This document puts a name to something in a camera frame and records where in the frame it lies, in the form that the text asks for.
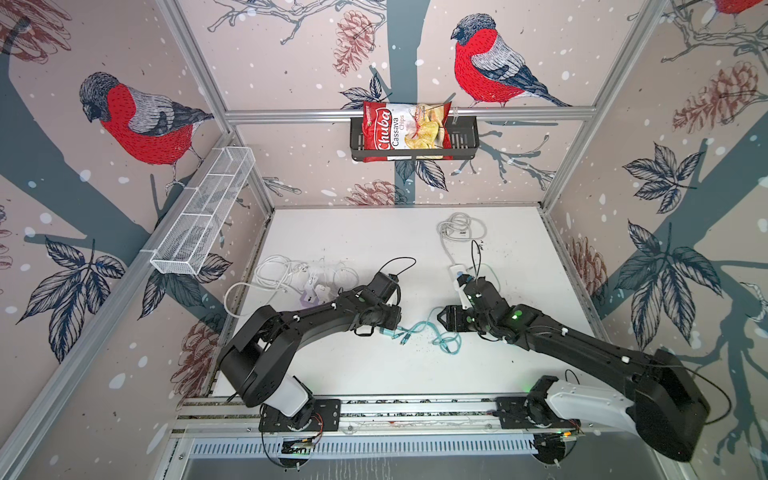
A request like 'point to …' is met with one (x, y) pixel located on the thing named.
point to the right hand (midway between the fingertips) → (441, 323)
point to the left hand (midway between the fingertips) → (397, 318)
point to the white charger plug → (322, 292)
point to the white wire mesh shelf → (182, 247)
